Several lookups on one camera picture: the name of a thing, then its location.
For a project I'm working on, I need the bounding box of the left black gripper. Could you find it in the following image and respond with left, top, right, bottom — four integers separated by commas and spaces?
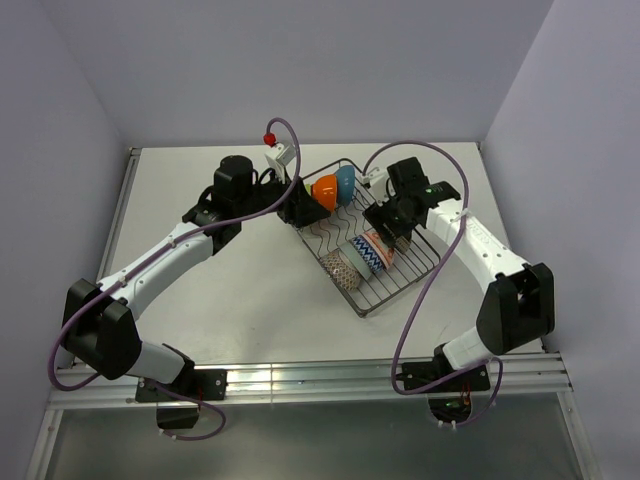
235, 165, 330, 228

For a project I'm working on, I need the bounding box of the orange bowl white inside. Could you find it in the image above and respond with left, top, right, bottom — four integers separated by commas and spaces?
311, 174, 338, 213

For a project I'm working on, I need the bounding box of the orange patterned bowl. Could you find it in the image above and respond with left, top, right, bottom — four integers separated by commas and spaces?
349, 233, 387, 274

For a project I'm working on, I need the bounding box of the orange floral bowl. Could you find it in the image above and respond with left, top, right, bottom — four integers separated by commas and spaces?
362, 229, 395, 270

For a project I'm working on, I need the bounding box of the blue ceramic bowl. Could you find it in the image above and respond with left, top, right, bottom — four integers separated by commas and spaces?
335, 164, 356, 206

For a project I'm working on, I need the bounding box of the brown patterned bowl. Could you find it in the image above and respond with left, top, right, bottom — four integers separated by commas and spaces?
320, 249, 361, 291

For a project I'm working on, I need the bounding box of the olive patterned bowl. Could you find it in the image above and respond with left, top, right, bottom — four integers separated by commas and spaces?
394, 233, 412, 254

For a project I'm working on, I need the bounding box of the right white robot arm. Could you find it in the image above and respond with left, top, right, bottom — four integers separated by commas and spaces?
363, 157, 555, 390

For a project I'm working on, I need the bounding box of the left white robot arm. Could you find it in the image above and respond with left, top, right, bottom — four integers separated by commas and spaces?
58, 155, 331, 399

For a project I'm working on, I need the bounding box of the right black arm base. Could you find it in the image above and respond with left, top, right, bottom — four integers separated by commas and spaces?
396, 359, 491, 423

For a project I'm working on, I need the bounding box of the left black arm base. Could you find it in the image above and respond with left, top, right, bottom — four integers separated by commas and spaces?
134, 368, 227, 436

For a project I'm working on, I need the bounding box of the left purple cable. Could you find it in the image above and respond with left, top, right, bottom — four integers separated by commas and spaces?
47, 117, 301, 442

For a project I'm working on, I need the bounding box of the purple cable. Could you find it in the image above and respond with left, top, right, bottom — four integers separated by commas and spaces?
361, 140, 504, 426
47, 117, 301, 442

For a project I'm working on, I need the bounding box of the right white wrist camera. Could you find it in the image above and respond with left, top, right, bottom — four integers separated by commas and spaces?
361, 168, 389, 202

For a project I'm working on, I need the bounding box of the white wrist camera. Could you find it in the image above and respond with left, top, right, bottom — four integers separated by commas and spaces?
263, 132, 296, 182
361, 168, 389, 202

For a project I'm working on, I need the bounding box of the grey wire dish rack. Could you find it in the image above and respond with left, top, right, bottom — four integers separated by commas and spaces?
291, 159, 440, 317

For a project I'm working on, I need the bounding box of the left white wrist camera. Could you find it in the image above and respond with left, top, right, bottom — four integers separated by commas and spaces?
263, 132, 296, 182

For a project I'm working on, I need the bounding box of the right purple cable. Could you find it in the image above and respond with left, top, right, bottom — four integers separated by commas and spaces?
361, 140, 504, 426

